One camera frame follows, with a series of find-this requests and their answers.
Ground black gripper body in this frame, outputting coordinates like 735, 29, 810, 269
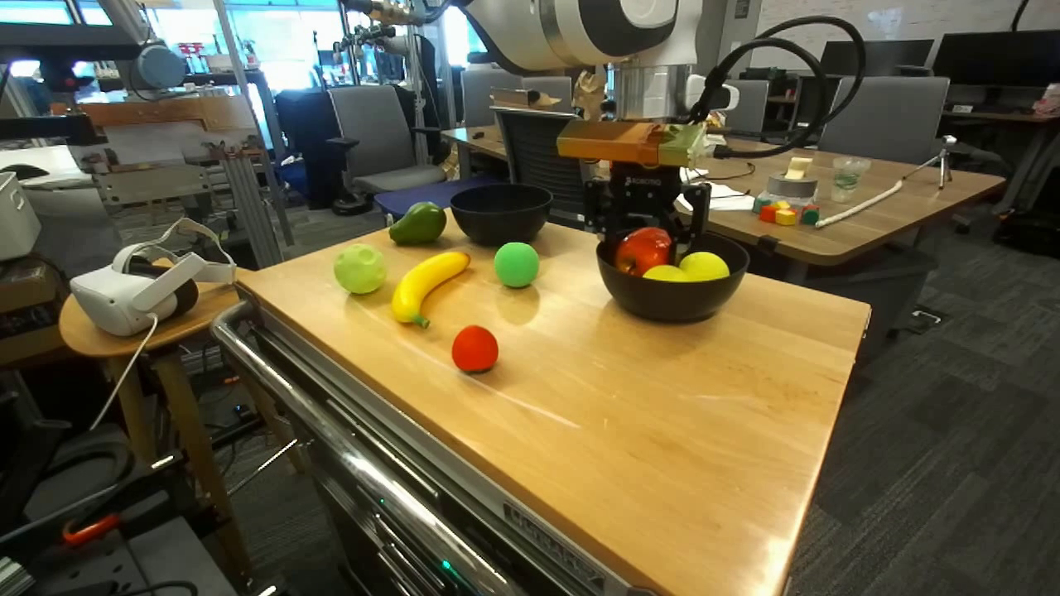
582, 163, 709, 229

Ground red toy apple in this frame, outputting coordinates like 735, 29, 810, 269
611, 226, 675, 278

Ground bright green ball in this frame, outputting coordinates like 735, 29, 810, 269
491, 240, 543, 290

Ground small red ball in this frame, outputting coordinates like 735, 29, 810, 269
446, 320, 502, 376

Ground yellow toy banana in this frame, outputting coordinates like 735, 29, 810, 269
387, 247, 473, 331

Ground dark green toy pear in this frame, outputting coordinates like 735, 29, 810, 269
383, 199, 449, 247

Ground pale green round fruit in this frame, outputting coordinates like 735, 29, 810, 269
332, 241, 391, 299

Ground grey arm with blue joint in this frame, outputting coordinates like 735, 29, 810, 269
102, 0, 192, 92

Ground black bowl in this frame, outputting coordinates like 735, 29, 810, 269
446, 182, 556, 247
591, 232, 755, 326

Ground white paper sheets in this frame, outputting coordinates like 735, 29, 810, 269
706, 179, 761, 214

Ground yellow ball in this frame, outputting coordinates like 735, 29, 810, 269
675, 247, 733, 284

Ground clear plastic container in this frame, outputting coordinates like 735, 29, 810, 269
770, 152, 823, 205

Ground black mesh office chair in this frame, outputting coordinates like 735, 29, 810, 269
491, 105, 598, 220

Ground grey office chair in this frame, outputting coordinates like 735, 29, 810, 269
726, 77, 775, 144
813, 73, 952, 169

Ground clear plastic cup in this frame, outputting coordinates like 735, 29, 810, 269
828, 155, 876, 193

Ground white plastic rod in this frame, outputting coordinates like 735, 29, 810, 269
810, 177, 945, 232

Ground white cart with wooden top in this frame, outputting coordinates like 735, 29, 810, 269
209, 209, 876, 596

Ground wooden office desk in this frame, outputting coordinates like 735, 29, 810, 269
706, 134, 1010, 335

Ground small silver tripod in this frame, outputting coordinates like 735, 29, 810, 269
926, 134, 965, 197

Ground black computer monitor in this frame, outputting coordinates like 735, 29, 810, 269
813, 37, 940, 78
930, 26, 1060, 92

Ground grey chair with blue seat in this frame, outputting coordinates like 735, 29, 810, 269
325, 84, 455, 226

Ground round wooden stool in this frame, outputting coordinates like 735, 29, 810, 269
56, 278, 259, 590

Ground white VR headset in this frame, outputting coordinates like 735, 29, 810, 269
66, 214, 241, 341

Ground tan wooden camera mount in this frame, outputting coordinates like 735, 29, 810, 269
553, 115, 709, 173

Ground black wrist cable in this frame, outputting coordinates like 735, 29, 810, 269
688, 12, 872, 163

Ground silver cart handle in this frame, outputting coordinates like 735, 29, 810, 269
209, 300, 525, 596

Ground aluminium frame stand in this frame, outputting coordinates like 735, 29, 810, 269
80, 137, 299, 271

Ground white headset cable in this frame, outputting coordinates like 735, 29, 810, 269
86, 310, 164, 438

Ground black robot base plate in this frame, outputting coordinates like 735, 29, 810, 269
0, 475, 259, 596

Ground orange handled clamp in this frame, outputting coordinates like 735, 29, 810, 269
59, 510, 125, 553

